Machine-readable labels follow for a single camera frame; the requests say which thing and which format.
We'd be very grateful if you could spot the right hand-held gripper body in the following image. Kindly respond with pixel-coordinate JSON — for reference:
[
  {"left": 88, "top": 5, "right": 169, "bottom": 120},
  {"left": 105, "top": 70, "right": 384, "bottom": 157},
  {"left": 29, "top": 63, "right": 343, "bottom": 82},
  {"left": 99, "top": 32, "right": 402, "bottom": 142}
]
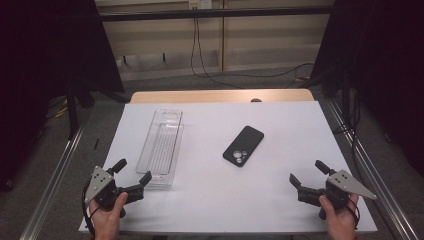
[{"left": 297, "top": 169, "right": 378, "bottom": 221}]

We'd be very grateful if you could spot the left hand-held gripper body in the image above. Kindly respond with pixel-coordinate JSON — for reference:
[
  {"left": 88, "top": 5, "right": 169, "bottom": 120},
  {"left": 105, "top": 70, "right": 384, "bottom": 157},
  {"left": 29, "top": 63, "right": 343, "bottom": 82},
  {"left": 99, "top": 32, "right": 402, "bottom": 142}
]
[{"left": 83, "top": 165, "right": 146, "bottom": 219}]

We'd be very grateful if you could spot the clear plastic packaging box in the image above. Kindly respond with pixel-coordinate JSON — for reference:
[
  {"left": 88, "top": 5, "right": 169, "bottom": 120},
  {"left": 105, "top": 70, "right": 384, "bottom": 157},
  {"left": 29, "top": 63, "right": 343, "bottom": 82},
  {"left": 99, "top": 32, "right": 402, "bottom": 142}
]
[{"left": 135, "top": 108, "right": 185, "bottom": 187}]

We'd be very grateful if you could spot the black phone case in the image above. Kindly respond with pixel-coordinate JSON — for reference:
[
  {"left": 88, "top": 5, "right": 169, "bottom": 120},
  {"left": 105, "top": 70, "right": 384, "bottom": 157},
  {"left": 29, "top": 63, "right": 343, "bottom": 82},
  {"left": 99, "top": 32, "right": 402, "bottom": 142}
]
[{"left": 222, "top": 125, "right": 265, "bottom": 168}]

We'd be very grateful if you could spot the person's right hand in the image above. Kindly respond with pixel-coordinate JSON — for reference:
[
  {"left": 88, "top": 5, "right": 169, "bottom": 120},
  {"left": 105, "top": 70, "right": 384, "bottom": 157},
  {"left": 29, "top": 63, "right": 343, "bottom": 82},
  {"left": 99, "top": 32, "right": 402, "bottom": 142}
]
[{"left": 318, "top": 194, "right": 360, "bottom": 240}]

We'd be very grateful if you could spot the person's left hand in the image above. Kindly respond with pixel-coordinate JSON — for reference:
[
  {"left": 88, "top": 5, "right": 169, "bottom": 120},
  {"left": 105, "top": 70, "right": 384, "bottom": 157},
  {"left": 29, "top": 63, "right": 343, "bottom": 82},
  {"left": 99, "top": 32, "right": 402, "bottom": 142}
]
[{"left": 88, "top": 191, "right": 129, "bottom": 240}]

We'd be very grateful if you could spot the white table cover sheet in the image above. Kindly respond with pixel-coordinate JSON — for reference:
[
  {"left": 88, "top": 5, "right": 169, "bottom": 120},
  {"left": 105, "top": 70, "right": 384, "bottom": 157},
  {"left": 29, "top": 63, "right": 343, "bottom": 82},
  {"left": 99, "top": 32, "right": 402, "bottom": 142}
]
[{"left": 78, "top": 101, "right": 378, "bottom": 234}]

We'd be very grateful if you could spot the black metal stand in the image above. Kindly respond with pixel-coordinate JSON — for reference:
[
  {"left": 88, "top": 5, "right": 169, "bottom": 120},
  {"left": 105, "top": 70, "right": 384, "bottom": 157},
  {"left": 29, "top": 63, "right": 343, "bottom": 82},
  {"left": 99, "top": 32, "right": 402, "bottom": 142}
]
[
  {"left": 64, "top": 78, "right": 80, "bottom": 141},
  {"left": 340, "top": 71, "right": 354, "bottom": 126}
]

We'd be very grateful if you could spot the wooden table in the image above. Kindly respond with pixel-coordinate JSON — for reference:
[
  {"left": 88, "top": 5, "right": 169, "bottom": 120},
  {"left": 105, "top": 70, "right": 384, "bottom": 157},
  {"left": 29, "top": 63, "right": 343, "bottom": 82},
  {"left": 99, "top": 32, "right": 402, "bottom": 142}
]
[{"left": 129, "top": 88, "right": 315, "bottom": 104}]

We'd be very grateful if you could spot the black curtain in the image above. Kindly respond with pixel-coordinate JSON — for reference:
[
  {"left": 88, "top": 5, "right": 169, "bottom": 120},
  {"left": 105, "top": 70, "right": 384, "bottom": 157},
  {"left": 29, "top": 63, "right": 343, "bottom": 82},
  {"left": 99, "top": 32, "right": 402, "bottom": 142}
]
[
  {"left": 0, "top": 0, "right": 125, "bottom": 193},
  {"left": 309, "top": 0, "right": 424, "bottom": 176}
]

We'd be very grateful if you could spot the black horizontal bar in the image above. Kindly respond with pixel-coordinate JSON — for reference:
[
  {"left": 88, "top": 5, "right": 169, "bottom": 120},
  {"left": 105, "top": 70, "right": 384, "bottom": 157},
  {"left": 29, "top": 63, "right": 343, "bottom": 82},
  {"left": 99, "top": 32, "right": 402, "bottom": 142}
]
[{"left": 98, "top": 5, "right": 335, "bottom": 23}]

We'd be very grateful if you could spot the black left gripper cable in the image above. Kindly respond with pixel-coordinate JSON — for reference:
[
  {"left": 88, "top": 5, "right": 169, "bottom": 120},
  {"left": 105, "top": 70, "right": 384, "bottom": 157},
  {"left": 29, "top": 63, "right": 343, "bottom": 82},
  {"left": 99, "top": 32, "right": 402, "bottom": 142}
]
[{"left": 81, "top": 181, "right": 101, "bottom": 236}]

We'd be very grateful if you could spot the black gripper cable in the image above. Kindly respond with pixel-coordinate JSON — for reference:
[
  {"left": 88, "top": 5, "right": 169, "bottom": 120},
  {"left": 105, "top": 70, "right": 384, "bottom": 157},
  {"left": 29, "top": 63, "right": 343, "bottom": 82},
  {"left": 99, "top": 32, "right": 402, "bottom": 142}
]
[
  {"left": 345, "top": 199, "right": 361, "bottom": 231},
  {"left": 81, "top": 181, "right": 101, "bottom": 236}
]

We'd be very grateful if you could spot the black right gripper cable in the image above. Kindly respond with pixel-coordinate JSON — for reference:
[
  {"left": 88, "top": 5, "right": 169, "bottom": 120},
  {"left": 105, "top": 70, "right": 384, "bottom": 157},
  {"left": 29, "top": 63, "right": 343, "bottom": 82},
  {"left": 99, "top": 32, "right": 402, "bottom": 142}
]
[{"left": 345, "top": 199, "right": 361, "bottom": 231}]

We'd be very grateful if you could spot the aluminium floor rail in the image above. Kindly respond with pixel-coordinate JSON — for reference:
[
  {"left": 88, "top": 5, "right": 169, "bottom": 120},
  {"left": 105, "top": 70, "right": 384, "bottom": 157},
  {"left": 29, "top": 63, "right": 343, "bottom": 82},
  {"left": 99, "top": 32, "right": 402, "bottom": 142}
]
[
  {"left": 324, "top": 99, "right": 422, "bottom": 240},
  {"left": 19, "top": 121, "right": 86, "bottom": 240}
]

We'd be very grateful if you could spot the yellow floor cable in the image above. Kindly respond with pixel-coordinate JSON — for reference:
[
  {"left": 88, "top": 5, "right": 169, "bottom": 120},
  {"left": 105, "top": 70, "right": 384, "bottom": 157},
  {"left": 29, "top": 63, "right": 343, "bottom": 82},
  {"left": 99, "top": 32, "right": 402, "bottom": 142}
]
[{"left": 46, "top": 96, "right": 69, "bottom": 120}]

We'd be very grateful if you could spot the long black floor cable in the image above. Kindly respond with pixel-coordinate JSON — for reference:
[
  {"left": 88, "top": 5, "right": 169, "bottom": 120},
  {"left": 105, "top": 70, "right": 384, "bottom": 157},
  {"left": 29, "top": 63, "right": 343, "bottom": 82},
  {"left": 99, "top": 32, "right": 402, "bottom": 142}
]
[{"left": 190, "top": 9, "right": 315, "bottom": 90}]

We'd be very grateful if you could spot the white wall outlet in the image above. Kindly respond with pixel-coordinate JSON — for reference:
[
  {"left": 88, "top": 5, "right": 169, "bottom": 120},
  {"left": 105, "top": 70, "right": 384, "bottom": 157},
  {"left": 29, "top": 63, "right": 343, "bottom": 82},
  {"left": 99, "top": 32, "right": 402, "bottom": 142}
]
[{"left": 188, "top": 0, "right": 213, "bottom": 10}]

